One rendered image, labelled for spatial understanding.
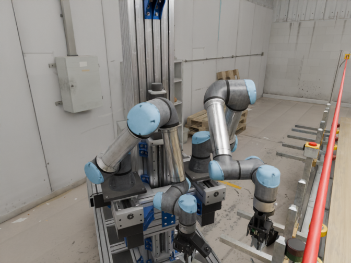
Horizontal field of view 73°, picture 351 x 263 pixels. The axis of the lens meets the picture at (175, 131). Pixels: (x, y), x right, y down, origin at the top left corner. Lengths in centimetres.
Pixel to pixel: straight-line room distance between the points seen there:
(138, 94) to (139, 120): 52
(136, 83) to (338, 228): 129
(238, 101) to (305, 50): 767
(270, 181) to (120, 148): 60
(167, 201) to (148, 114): 39
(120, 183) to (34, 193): 204
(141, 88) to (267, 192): 86
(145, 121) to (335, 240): 106
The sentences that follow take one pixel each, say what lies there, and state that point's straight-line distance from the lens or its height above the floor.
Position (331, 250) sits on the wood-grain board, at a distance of 139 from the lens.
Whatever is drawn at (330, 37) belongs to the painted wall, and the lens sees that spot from 867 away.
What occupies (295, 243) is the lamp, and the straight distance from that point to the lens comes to 98.
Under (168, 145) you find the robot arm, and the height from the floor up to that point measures 135.
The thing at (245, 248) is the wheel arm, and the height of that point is 82.
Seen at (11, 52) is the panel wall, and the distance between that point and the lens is 287.
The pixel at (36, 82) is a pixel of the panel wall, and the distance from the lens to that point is 295.
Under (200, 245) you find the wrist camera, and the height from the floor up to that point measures 97.
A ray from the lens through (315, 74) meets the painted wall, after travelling 873.
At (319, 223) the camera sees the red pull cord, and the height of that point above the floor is 164.
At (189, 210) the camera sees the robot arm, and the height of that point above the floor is 115.
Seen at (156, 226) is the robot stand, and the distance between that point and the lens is 155.
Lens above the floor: 177
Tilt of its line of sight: 20 degrees down
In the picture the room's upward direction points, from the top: straight up
